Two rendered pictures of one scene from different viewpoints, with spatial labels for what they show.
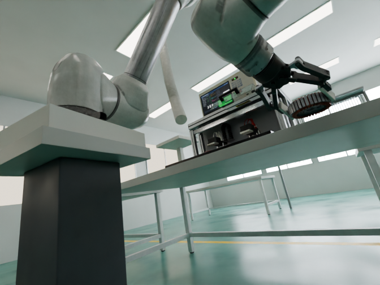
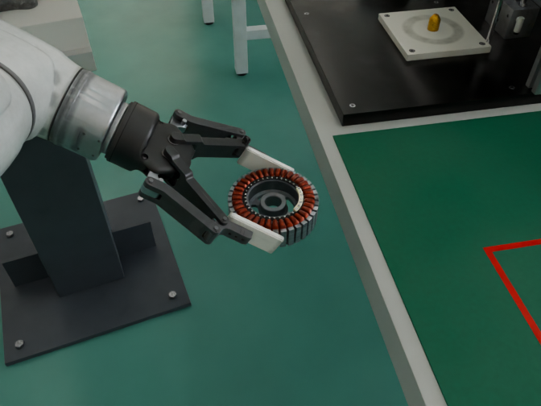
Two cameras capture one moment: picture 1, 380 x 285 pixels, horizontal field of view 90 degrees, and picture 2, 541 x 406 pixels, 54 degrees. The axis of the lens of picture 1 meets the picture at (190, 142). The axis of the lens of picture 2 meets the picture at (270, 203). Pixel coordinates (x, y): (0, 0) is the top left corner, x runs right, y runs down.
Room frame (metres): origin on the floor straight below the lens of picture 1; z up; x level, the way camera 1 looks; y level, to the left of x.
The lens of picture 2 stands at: (0.18, -0.67, 1.25)
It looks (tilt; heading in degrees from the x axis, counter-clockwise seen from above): 46 degrees down; 41
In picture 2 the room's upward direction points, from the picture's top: straight up
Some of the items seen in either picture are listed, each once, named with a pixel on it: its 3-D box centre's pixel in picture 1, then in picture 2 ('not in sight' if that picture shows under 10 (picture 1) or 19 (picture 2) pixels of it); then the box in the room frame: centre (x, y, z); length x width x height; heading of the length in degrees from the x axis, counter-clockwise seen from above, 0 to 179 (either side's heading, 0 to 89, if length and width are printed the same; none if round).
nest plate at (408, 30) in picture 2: not in sight; (431, 31); (1.04, -0.31, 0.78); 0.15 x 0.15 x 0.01; 52
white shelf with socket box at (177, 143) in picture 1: (180, 160); not in sight; (2.13, 0.14, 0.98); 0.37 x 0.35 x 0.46; 52
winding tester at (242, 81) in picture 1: (237, 100); not in sight; (1.36, -0.42, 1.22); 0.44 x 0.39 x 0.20; 52
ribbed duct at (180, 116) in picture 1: (169, 73); not in sight; (2.49, 0.13, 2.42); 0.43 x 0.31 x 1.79; 52
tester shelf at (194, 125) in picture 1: (240, 116); not in sight; (1.36, -0.41, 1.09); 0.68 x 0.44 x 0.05; 52
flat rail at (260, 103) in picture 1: (227, 118); not in sight; (1.19, -0.27, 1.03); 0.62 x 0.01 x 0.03; 52
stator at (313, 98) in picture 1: (309, 106); (273, 205); (0.53, -0.37, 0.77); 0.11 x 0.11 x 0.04
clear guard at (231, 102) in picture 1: (241, 103); not in sight; (1.02, -0.34, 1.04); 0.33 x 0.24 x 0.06; 142
